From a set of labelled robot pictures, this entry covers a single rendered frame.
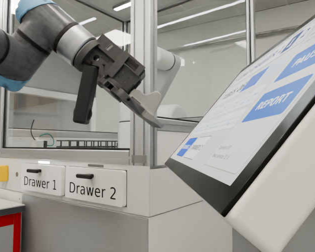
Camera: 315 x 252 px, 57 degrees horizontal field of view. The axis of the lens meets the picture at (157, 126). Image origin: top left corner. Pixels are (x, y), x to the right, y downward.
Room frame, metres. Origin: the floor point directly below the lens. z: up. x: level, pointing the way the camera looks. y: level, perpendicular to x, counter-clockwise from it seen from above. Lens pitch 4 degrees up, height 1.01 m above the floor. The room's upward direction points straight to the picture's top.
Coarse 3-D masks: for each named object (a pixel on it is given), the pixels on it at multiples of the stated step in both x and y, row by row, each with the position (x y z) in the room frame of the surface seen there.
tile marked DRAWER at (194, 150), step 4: (200, 136) 0.51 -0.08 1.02; (204, 136) 0.48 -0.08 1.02; (208, 136) 0.44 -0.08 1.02; (200, 140) 0.48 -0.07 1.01; (204, 140) 0.45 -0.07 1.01; (196, 144) 0.49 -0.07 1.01; (200, 144) 0.45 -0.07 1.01; (204, 144) 0.43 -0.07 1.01; (192, 148) 0.50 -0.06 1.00; (196, 148) 0.46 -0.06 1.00; (200, 148) 0.43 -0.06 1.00; (188, 152) 0.50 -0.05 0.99; (192, 152) 0.47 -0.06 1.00; (196, 152) 0.44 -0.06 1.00; (184, 156) 0.51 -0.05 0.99; (188, 156) 0.47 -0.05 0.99; (192, 156) 0.44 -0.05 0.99
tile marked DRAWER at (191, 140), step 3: (189, 138) 0.63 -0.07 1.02; (192, 138) 0.59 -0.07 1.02; (195, 138) 0.55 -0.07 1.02; (189, 141) 0.59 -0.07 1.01; (192, 141) 0.56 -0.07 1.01; (186, 144) 0.60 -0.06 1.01; (189, 144) 0.56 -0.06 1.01; (183, 147) 0.61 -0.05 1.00; (186, 147) 0.57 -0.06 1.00; (180, 150) 0.61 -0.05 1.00; (183, 150) 0.57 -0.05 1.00; (186, 150) 0.54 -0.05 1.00; (177, 153) 0.62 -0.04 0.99; (180, 153) 0.58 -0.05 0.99; (183, 153) 0.54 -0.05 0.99; (180, 156) 0.55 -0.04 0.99
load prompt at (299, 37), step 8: (312, 24) 0.37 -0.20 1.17; (304, 32) 0.38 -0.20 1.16; (288, 40) 0.44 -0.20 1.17; (296, 40) 0.39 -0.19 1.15; (280, 48) 0.45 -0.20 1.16; (288, 48) 0.40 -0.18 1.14; (264, 56) 0.54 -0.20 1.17; (272, 56) 0.46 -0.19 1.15; (256, 64) 0.56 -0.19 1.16; (264, 64) 0.47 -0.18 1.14; (248, 72) 0.57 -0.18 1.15; (240, 80) 0.59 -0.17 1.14
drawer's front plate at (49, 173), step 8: (24, 168) 1.24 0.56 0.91; (32, 168) 1.20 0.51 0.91; (40, 168) 1.17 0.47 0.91; (48, 168) 1.13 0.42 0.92; (56, 168) 1.10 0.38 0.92; (64, 168) 1.10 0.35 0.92; (32, 176) 1.20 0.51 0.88; (40, 176) 1.17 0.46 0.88; (48, 176) 1.13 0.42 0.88; (56, 176) 1.10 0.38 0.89; (64, 176) 1.10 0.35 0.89; (32, 184) 1.20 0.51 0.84; (40, 184) 1.17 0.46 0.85; (48, 184) 1.13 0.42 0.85; (56, 184) 1.10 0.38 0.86; (64, 184) 1.10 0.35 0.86; (48, 192) 1.13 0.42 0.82; (56, 192) 1.10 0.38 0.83
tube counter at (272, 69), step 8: (296, 48) 0.35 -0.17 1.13; (288, 56) 0.36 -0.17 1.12; (272, 64) 0.41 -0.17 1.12; (280, 64) 0.37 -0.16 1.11; (264, 72) 0.42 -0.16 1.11; (272, 72) 0.37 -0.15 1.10; (248, 80) 0.50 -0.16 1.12; (256, 80) 0.43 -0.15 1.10; (240, 88) 0.51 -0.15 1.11; (232, 96) 0.53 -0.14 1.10
